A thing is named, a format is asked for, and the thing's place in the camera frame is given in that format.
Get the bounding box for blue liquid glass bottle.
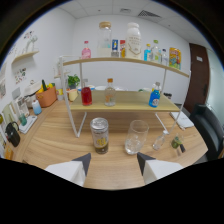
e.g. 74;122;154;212
148;81;162;109

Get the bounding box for white kitchen appliance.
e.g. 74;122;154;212
23;79;43;98

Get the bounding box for cream cup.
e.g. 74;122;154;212
66;88;79;102

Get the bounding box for silver soda water can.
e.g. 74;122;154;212
89;116;110;155

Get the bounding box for white tray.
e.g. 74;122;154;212
18;114;38;135

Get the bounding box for clear bottle with orange cap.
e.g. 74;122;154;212
104;77;117;107

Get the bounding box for large white milk bottle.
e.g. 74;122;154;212
125;21;143;60

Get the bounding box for red wall poster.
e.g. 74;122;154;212
119;39;127;58

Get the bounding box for blue and white cup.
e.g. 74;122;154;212
31;99;43;116

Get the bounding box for black chair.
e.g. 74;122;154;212
189;103;224;161

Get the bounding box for clear bottle with blue cap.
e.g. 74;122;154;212
161;48;169;66

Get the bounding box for colourful wall stickers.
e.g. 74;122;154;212
13;67;28;84

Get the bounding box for picture frames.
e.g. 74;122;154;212
14;96;30;118

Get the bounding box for ceiling air vent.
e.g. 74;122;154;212
137;9;162;18

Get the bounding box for green small cup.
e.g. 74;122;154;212
18;113;28;127

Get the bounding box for yellow cartoon drink can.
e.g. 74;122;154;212
168;46;183;70

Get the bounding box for brown door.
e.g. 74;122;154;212
183;42;212;114

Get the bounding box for two-tier wooden rack white frame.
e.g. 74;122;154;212
58;54;192;138

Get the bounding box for yellow small box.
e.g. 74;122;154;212
4;143;14;160

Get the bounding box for blue rimmed paper cup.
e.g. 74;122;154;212
78;84;96;92

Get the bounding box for small pink bottle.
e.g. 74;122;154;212
81;40;92;60

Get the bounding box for clear bottle with green cap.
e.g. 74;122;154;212
150;39;161;63

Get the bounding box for white notebook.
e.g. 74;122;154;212
169;111;195;130

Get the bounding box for red liquid glass bottle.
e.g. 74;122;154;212
80;78;93;107

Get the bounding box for clear jar with cork lid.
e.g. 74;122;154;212
96;21;113;58

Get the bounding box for white vase with flowers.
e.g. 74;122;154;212
23;31;38;53

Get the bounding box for clear drinking glass with ice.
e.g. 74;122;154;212
124;119;150;156

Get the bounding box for black kettle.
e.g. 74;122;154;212
4;121;22;148

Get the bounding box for wooden wall shelf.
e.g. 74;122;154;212
11;49;40;65

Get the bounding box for glass jar of limes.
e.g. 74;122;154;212
170;133;186;154

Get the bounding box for green potted plant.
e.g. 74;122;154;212
67;74;81;90

